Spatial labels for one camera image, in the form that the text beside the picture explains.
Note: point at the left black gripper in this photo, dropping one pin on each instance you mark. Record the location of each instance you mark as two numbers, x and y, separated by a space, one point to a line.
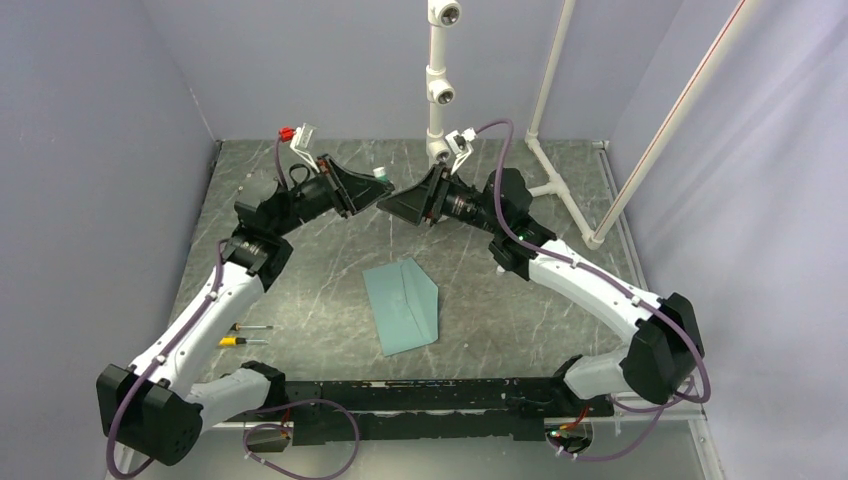
362 191

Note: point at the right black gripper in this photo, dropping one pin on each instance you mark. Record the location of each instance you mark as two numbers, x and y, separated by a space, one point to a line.
409 204

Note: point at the green white glue stick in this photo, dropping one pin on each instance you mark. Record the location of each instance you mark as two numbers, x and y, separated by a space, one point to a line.
380 174

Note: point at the teal paper envelope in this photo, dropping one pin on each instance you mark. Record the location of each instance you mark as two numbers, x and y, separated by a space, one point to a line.
404 302

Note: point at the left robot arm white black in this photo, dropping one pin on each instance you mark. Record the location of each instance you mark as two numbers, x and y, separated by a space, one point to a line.
246 264

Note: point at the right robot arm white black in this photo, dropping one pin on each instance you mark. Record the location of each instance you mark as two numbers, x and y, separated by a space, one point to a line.
662 346

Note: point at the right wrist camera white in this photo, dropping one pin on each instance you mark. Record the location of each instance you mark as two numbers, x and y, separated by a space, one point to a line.
460 144

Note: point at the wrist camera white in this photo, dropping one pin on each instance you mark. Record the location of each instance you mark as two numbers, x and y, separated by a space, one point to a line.
299 140
460 144

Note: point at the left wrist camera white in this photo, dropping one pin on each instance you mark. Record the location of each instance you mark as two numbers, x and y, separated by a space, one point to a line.
299 140

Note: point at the white pvc pipe frame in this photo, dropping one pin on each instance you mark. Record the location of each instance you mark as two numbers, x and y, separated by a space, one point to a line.
567 70

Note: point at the yellow handled screwdriver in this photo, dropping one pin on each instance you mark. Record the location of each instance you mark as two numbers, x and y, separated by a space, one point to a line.
234 341

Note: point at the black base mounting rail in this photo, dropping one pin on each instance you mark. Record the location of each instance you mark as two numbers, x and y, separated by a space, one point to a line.
521 408

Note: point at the aluminium frame rail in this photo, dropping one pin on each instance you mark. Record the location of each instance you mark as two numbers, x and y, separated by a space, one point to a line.
163 426

